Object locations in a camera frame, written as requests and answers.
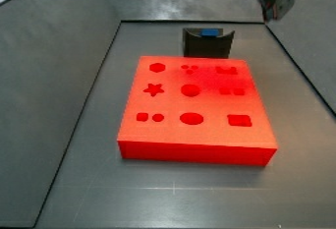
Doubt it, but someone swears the black curved stand fixture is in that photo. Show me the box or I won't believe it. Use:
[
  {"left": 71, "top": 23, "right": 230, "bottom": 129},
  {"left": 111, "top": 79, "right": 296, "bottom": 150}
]
[{"left": 183, "top": 28, "right": 235, "bottom": 58}]

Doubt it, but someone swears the blue slotted square-circle block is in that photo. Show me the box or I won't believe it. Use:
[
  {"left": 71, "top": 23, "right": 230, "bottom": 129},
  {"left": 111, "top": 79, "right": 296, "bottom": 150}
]
[{"left": 202, "top": 29, "right": 219, "bottom": 37}]

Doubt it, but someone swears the red shape-sorting fixture block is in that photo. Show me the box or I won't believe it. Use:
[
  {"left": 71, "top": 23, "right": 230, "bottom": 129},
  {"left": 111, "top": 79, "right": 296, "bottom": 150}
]
[{"left": 118, "top": 56, "right": 279, "bottom": 166}]

